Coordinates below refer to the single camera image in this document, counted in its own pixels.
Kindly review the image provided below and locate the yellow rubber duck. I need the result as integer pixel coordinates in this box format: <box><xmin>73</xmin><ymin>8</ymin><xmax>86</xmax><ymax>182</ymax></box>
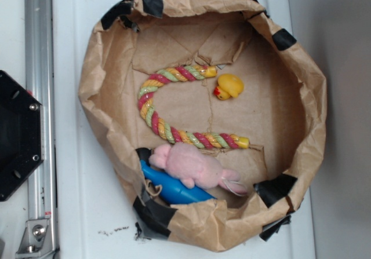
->
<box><xmin>213</xmin><ymin>74</ymin><xmax>245</xmax><ymax>100</ymax></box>

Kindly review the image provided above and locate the brown paper bag bin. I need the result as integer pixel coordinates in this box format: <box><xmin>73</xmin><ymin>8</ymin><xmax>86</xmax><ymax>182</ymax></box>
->
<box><xmin>78</xmin><ymin>0</ymin><xmax>327</xmax><ymax>251</ymax></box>

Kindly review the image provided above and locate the pink plush bunny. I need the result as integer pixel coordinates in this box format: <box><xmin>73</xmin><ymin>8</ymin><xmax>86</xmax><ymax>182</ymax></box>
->
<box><xmin>149</xmin><ymin>143</ymin><xmax>247</xmax><ymax>196</ymax></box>

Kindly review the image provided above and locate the blue plastic toy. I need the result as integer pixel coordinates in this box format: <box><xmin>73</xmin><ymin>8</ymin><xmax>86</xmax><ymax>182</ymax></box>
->
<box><xmin>140</xmin><ymin>160</ymin><xmax>215</xmax><ymax>205</ymax></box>

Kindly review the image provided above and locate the multicolour twisted rope toy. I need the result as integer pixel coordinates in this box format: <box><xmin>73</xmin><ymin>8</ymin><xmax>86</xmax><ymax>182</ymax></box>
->
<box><xmin>137</xmin><ymin>65</ymin><xmax>250</xmax><ymax>149</ymax></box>

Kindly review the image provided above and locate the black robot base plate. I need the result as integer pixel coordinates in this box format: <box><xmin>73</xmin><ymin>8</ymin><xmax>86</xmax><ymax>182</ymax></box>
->
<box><xmin>1</xmin><ymin>71</ymin><xmax>43</xmax><ymax>202</ymax></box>

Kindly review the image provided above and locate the aluminium extrusion rail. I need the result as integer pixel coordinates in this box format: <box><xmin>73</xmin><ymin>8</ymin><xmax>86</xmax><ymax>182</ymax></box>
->
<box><xmin>25</xmin><ymin>0</ymin><xmax>60</xmax><ymax>258</ymax></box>

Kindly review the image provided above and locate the metal corner bracket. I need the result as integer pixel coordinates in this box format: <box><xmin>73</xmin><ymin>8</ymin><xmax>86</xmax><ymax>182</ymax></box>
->
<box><xmin>15</xmin><ymin>218</ymin><xmax>54</xmax><ymax>258</ymax></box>

